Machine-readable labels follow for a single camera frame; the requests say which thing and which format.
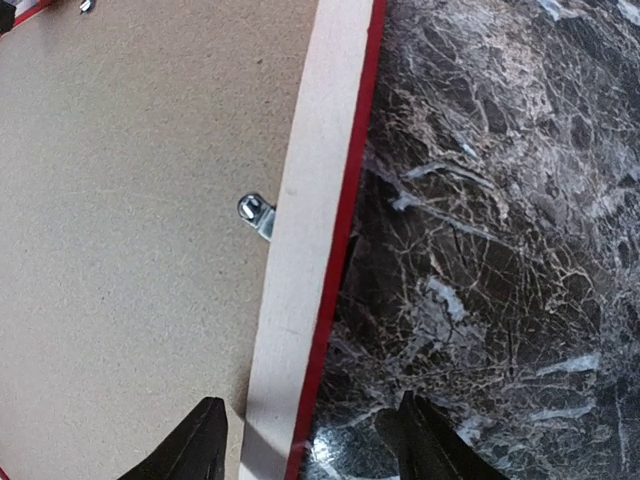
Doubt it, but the red wooden picture frame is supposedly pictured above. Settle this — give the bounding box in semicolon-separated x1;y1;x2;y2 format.
0;0;389;480

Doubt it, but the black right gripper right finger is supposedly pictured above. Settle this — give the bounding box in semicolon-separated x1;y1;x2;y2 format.
397;391;505;480

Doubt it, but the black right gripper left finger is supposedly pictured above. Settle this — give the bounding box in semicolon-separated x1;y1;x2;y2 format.
120;397;228;480

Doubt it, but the brown cardboard backing board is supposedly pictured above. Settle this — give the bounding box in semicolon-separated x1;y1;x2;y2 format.
0;0;321;480

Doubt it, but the silver metal turn clip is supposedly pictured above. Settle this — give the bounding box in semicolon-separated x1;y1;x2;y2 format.
237;193;276;242

